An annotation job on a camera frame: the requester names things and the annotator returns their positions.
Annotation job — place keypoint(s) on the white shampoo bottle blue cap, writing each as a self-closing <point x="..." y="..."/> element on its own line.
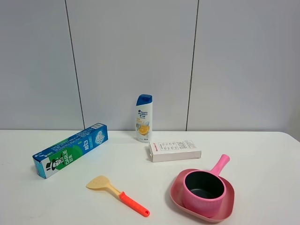
<point x="143" y="118"/>

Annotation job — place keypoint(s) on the pink square plate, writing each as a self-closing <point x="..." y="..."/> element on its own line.
<point x="225" y="211"/>

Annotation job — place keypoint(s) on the white cardboard box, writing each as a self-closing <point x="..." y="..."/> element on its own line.
<point x="174" y="150"/>

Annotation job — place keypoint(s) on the Darlie toothpaste box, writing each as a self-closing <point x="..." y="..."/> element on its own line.
<point x="60" y="155"/>

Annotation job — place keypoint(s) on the toy spatula orange handle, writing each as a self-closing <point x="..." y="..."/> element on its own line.
<point x="102" y="182"/>

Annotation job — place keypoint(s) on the pink toy saucepan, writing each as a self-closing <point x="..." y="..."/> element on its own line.
<point x="204" y="191"/>

